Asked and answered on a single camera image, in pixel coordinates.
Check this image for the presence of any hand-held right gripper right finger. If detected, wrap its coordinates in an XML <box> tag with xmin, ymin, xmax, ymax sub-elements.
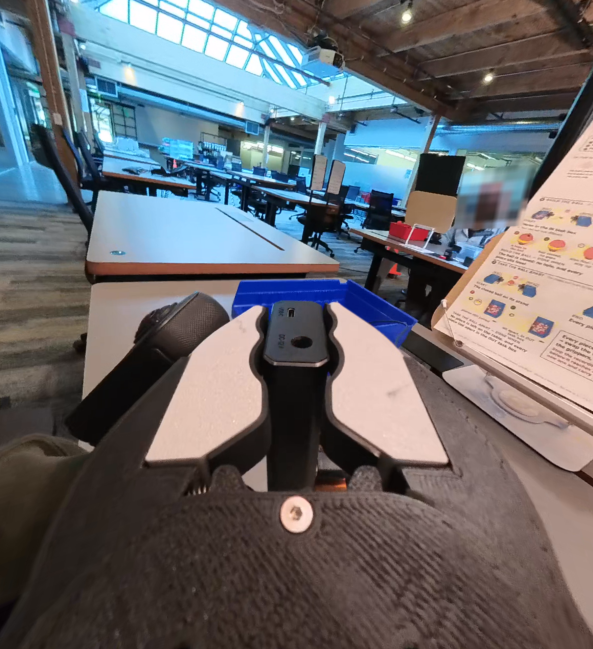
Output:
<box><xmin>323</xmin><ymin>302</ymin><xmax>450</xmax><ymax>470</ymax></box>

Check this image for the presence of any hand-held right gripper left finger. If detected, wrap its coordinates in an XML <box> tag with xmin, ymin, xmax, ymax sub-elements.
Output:
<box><xmin>144</xmin><ymin>304</ymin><xmax>273</xmax><ymax>472</ymax></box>

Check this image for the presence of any black USB hub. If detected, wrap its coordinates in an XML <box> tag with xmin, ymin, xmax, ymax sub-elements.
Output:
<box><xmin>262</xmin><ymin>300</ymin><xmax>332</xmax><ymax>491</ymax></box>

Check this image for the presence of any person's left forearm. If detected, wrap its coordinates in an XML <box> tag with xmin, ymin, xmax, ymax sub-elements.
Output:
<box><xmin>0</xmin><ymin>433</ymin><xmax>91</xmax><ymax>617</ymax></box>

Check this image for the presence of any grey desk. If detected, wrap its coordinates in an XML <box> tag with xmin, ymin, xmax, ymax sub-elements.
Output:
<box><xmin>82</xmin><ymin>278</ymin><xmax>593</xmax><ymax>649</ymax></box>

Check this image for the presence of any wood-edged neighbouring desk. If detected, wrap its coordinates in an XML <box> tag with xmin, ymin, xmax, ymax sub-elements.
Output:
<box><xmin>86</xmin><ymin>190</ymin><xmax>340</xmax><ymax>285</ymax></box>

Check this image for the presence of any desk with red bin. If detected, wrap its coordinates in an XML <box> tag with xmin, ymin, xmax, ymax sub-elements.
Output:
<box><xmin>349</xmin><ymin>228</ymin><xmax>472</xmax><ymax>305</ymax></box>

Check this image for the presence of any long background desk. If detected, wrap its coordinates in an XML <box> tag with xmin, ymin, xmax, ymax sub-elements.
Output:
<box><xmin>101</xmin><ymin>154</ymin><xmax>198</xmax><ymax>196</ymax></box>

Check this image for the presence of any blue plastic bin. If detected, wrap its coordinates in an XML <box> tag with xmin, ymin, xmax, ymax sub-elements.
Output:
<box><xmin>231</xmin><ymin>278</ymin><xmax>419</xmax><ymax>351</ymax></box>

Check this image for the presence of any red plastic bin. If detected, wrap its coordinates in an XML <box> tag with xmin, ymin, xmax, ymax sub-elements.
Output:
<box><xmin>389</xmin><ymin>220</ymin><xmax>429</xmax><ymax>241</ymax></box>

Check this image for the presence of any black office chair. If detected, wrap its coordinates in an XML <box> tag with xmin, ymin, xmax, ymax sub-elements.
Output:
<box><xmin>362</xmin><ymin>190</ymin><xmax>394</xmax><ymax>231</ymax></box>
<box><xmin>296</xmin><ymin>198</ymin><xmax>353</xmax><ymax>249</ymax></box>

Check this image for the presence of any cardboard sheet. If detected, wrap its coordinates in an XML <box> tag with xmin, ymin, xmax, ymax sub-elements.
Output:
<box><xmin>405</xmin><ymin>190</ymin><xmax>458</xmax><ymax>235</ymax></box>

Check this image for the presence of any printed instruction sheet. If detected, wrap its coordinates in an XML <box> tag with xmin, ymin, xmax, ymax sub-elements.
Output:
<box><xmin>433</xmin><ymin>118</ymin><xmax>593</xmax><ymax>424</ymax></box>

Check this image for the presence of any black upright panel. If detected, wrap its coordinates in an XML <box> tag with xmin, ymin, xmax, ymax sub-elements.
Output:
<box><xmin>415</xmin><ymin>153</ymin><xmax>467</xmax><ymax>193</ymax></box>

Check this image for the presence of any wooden column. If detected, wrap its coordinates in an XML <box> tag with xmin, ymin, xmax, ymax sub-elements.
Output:
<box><xmin>25</xmin><ymin>0</ymin><xmax>81</xmax><ymax>183</ymax></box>

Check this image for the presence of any ceiling projector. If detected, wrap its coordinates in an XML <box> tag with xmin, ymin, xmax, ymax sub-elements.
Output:
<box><xmin>301</xmin><ymin>46</ymin><xmax>345</xmax><ymax>72</ymax></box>

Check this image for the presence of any black frame pole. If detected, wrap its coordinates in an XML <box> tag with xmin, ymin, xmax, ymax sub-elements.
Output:
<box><xmin>30</xmin><ymin>124</ymin><xmax>94</xmax><ymax>229</ymax></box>
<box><xmin>527</xmin><ymin>20</ymin><xmax>593</xmax><ymax>214</ymax></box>

